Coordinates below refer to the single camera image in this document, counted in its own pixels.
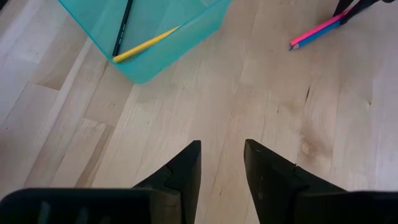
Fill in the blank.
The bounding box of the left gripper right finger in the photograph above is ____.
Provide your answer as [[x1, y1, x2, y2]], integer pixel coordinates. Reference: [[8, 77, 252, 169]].
[[244, 139, 348, 224]]

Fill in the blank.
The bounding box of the blue pencil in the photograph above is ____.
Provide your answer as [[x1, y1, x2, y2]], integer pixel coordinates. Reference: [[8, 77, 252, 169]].
[[289, 18, 343, 52]]

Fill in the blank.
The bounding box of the black pencil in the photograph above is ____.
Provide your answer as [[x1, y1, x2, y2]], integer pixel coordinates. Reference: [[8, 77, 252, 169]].
[[111, 0, 134, 58]]

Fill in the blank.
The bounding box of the teal plastic bin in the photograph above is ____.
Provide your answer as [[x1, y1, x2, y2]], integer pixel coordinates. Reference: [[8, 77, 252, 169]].
[[58, 0, 233, 85]]

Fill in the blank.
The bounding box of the yellow pencil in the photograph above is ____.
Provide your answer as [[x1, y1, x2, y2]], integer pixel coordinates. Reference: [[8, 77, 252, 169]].
[[112, 25, 181, 63]]

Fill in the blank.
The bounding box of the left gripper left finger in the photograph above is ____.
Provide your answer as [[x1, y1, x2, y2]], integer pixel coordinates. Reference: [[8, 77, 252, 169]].
[[132, 139, 202, 224]]

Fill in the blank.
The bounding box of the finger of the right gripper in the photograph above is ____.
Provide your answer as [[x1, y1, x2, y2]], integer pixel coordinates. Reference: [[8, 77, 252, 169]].
[[332, 0, 355, 17], [339, 0, 379, 25]]

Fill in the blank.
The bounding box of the pink pencil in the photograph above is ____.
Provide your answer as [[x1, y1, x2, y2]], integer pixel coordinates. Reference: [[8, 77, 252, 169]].
[[289, 9, 352, 47]]

